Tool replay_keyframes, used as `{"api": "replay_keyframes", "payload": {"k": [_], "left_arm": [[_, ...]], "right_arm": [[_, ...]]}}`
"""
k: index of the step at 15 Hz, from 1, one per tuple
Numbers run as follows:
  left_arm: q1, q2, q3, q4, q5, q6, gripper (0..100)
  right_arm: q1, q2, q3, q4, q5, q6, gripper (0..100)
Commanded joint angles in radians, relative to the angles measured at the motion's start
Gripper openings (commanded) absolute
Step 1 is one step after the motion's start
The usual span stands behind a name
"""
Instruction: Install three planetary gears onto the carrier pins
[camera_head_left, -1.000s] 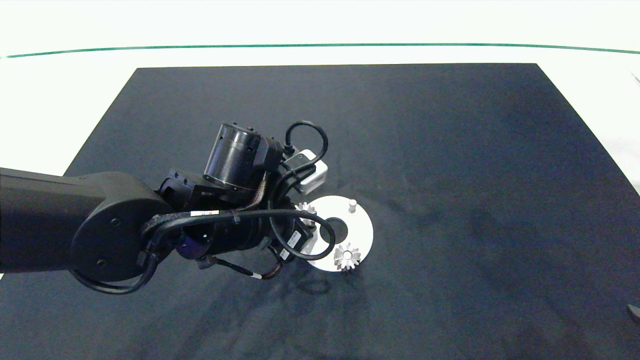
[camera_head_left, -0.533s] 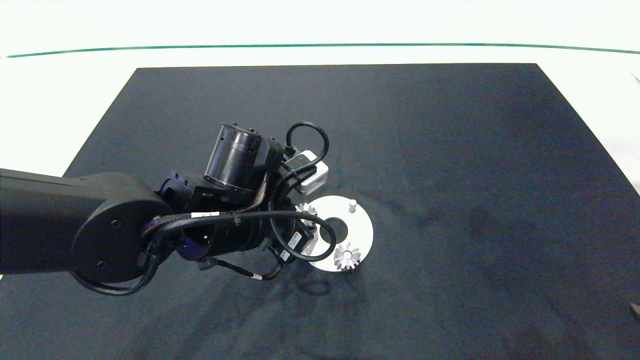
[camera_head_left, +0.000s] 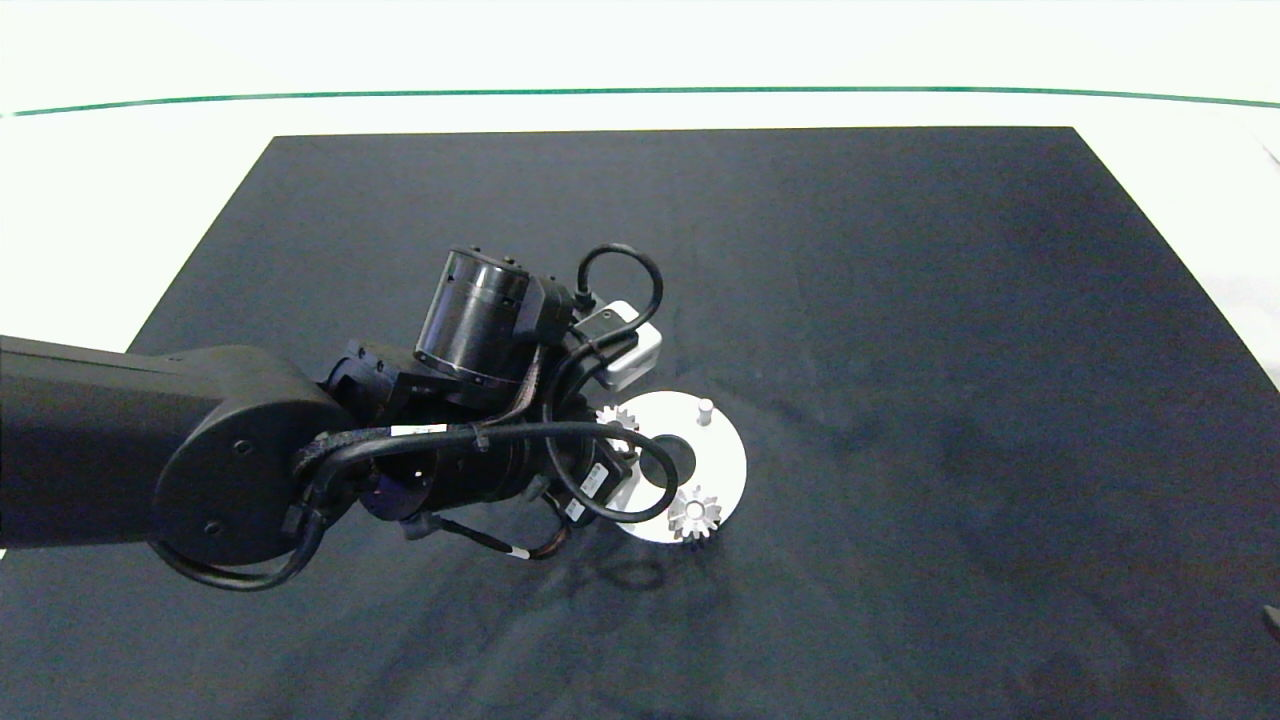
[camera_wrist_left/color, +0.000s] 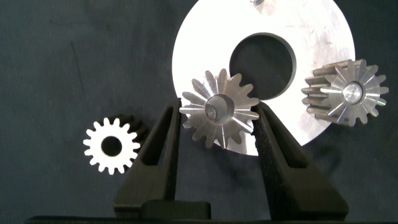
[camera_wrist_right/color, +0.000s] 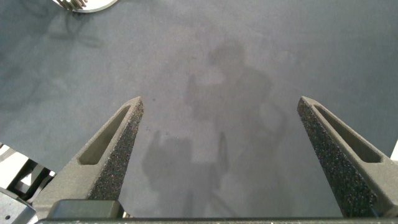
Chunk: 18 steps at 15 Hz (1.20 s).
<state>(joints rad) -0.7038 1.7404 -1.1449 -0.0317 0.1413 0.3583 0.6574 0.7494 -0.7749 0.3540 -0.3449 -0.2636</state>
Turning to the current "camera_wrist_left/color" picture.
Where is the bevel-faced small steel gear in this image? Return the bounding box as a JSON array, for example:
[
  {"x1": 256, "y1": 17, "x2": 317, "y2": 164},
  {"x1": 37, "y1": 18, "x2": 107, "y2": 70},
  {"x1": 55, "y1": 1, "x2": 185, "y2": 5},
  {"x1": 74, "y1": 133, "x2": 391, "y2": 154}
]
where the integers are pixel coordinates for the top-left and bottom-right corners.
[
  {"x1": 300, "y1": 58, "x2": 390, "y2": 128},
  {"x1": 179, "y1": 68, "x2": 261, "y2": 149}
]

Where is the flat-faced small steel gear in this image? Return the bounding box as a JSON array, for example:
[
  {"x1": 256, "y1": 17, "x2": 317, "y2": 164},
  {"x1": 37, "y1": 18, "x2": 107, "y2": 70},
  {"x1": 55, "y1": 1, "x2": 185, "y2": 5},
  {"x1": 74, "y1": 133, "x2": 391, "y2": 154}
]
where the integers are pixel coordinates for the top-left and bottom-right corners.
[{"x1": 82, "y1": 113, "x2": 149, "y2": 175}]

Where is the dark mat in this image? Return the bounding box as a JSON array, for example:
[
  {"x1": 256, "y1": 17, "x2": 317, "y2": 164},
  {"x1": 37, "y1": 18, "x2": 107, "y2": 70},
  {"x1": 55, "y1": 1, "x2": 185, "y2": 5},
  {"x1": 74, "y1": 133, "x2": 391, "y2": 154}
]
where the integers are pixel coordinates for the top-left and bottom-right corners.
[{"x1": 0, "y1": 0, "x2": 398, "y2": 222}]

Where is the round white plate with pins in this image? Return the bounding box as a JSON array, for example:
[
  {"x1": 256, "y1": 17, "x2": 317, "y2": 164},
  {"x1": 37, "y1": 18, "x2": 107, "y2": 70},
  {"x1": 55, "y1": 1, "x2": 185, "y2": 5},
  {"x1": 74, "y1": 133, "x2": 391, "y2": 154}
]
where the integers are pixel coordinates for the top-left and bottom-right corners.
[{"x1": 171, "y1": 0, "x2": 356, "y2": 156}]

